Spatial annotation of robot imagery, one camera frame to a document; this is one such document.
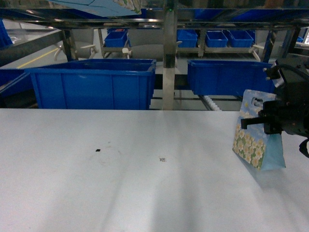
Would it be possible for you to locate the flower gift bag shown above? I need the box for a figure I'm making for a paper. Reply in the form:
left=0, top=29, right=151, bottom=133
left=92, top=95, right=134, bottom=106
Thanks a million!
left=50, top=0, right=141, bottom=17
left=232, top=89, right=286, bottom=171

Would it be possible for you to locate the blue bin behind table right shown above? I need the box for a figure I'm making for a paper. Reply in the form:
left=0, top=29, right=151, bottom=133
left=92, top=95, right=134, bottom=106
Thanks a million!
left=187, top=60, right=274, bottom=96

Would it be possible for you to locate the blue bin behind table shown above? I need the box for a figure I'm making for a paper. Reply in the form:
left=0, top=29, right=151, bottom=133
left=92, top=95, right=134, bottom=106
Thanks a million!
left=25, top=59, right=156, bottom=110
left=187, top=60, right=274, bottom=96

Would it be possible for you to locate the stainless steel flow rack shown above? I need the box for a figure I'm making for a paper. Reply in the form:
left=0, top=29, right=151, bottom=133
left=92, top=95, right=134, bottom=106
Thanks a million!
left=0, top=0, right=309, bottom=110

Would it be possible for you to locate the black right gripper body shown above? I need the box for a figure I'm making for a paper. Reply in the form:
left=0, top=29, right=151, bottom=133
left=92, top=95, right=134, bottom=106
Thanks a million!
left=259, top=81, right=309, bottom=135

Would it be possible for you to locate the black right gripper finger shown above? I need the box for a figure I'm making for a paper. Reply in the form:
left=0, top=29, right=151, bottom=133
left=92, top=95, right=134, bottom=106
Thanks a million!
left=240, top=117, right=265, bottom=130

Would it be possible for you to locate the blue bin behind table left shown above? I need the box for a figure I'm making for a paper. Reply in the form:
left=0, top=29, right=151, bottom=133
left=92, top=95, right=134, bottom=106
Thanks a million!
left=25, top=59, right=156, bottom=110

